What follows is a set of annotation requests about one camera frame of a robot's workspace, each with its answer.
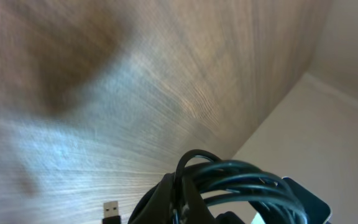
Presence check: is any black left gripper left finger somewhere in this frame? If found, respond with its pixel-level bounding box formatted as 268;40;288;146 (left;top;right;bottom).
128;173;174;224

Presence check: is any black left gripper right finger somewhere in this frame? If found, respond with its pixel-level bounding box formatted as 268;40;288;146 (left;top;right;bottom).
181;177;216;224

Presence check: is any black USB cable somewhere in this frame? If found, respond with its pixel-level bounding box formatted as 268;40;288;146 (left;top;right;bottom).
102;149;310;224

